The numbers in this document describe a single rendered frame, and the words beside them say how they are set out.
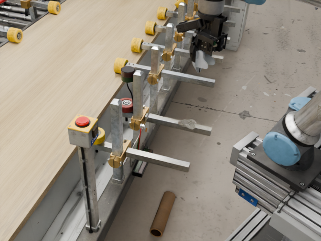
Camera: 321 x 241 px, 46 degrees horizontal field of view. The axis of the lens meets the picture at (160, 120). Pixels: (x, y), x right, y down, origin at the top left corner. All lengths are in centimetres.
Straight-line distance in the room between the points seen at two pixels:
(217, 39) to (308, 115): 34
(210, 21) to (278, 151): 43
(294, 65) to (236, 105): 108
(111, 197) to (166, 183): 105
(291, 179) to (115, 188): 74
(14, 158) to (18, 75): 61
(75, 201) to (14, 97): 57
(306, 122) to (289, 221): 38
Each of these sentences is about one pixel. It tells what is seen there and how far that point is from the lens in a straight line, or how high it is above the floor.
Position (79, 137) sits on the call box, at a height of 119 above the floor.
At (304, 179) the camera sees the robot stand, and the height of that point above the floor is 104.
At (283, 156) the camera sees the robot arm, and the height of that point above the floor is 119.
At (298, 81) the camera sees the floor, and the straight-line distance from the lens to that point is 399.
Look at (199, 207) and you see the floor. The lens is 251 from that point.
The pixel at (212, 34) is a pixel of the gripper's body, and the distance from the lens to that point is 115.
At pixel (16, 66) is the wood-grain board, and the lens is 214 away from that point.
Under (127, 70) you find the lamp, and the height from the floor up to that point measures 111.
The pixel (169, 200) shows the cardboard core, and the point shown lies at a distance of 243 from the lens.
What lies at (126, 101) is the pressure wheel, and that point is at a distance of 177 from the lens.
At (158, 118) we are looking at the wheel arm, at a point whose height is 86.
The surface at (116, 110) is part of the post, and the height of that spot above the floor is 110.
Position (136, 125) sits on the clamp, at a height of 85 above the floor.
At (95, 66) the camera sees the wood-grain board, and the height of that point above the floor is 90.
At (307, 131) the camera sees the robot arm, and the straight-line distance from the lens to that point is 112.
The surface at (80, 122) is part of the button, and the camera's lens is 115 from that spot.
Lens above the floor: 194
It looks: 38 degrees down
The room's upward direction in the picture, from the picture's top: 3 degrees clockwise
